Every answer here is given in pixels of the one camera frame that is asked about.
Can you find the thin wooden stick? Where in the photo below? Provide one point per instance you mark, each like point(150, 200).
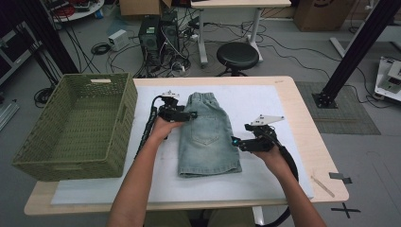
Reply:
point(322, 186)

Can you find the black tape strip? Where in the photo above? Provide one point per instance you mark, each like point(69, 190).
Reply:
point(339, 176)

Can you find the light wooden table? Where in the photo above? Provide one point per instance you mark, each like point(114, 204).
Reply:
point(315, 151)

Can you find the grey floor mat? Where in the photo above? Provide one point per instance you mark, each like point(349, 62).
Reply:
point(346, 119)

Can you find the light blue denim shorts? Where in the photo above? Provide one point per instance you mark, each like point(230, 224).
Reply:
point(208, 148)

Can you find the large cardboard box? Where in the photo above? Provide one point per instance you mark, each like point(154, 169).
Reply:
point(321, 15)

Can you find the white metal device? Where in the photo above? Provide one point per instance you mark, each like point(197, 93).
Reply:
point(389, 82)

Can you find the person's right hand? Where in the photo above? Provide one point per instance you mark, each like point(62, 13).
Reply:
point(277, 160)

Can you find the green woven basket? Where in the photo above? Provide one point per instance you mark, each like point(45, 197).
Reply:
point(82, 132)

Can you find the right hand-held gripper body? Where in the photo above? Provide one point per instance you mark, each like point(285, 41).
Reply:
point(265, 142)

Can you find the open cardboard box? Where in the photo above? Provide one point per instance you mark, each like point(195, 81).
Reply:
point(138, 8)

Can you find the round white table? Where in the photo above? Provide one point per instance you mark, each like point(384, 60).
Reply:
point(82, 12)

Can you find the white desk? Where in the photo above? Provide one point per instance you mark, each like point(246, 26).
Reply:
point(239, 3)

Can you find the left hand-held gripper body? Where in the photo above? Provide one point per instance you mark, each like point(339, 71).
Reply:
point(171, 112)

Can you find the grey equipment rack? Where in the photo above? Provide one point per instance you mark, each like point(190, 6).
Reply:
point(19, 56)

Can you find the white foam mat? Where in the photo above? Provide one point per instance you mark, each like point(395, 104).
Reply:
point(220, 189)

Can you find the black tape cross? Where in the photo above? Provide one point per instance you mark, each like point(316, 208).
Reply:
point(345, 210)

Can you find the black aluminium frame post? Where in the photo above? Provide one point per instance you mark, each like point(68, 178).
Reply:
point(47, 31)
point(356, 50)

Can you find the white desk frame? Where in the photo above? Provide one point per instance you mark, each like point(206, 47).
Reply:
point(339, 45)

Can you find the black computer tower green label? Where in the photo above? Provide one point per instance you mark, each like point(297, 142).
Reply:
point(148, 41)

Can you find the black round stool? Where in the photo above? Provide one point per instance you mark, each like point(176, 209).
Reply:
point(237, 55)

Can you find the person's left hand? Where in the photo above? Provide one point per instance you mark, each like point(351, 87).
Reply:
point(164, 129)

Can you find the person's khaki trousers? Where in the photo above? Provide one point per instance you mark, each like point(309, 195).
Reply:
point(170, 220)

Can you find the aluminium profile bars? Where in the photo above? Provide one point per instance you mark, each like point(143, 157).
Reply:
point(8, 112)

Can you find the small white box device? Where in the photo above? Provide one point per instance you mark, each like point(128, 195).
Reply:
point(118, 39)

